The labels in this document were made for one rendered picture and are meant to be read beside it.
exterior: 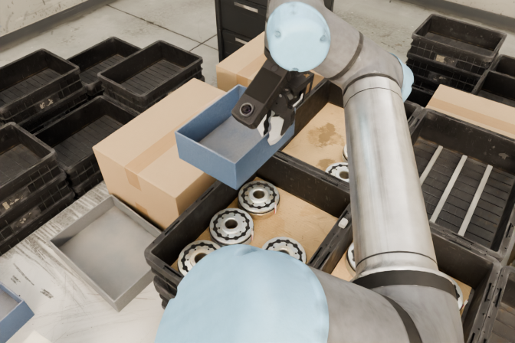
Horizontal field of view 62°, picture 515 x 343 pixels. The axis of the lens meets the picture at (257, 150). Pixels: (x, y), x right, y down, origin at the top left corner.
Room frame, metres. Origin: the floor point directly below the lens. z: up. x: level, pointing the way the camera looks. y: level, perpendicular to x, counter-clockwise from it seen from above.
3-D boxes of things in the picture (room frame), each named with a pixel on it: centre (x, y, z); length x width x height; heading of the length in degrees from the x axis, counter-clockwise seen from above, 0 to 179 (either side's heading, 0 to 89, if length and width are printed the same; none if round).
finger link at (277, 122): (0.62, -0.05, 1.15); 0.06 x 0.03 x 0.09; 142
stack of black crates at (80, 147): (1.38, 0.73, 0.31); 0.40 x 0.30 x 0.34; 143
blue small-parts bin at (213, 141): (0.65, 0.04, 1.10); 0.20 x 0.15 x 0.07; 144
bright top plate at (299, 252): (0.52, -0.06, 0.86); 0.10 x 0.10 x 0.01
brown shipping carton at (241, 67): (1.34, -0.03, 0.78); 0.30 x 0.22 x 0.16; 145
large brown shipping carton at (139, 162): (0.90, 0.20, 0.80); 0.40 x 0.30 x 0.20; 144
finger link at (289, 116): (0.59, -0.04, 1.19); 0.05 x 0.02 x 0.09; 52
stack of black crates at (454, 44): (2.00, -1.04, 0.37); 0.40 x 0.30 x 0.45; 54
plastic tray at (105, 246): (0.63, 0.37, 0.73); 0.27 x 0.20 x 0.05; 51
